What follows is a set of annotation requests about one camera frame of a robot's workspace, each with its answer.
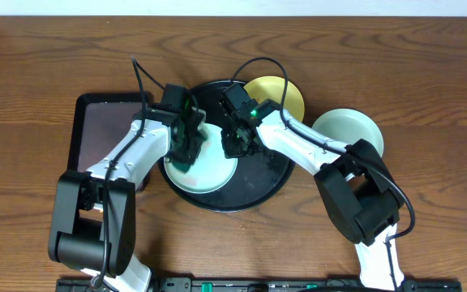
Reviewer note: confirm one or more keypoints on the light green plate front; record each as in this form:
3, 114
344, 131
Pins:
349, 126

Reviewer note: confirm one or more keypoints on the rectangular black tray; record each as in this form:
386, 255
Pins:
100, 122

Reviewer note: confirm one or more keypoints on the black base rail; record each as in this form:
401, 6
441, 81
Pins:
182, 284

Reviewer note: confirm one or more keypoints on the light green plate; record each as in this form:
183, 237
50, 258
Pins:
211, 170
349, 126

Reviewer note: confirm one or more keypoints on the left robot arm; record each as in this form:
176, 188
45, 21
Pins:
93, 222

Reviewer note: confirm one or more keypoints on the yellow plate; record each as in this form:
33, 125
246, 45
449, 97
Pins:
272, 87

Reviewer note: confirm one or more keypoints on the green sponge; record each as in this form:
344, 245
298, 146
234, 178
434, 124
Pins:
181, 166

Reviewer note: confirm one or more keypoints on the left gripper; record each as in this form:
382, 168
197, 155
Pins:
195, 148

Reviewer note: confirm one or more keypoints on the round black tray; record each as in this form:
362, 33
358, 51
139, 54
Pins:
256, 179

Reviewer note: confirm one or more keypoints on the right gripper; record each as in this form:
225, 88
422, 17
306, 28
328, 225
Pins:
229, 151

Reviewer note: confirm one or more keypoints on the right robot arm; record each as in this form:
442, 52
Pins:
357, 190

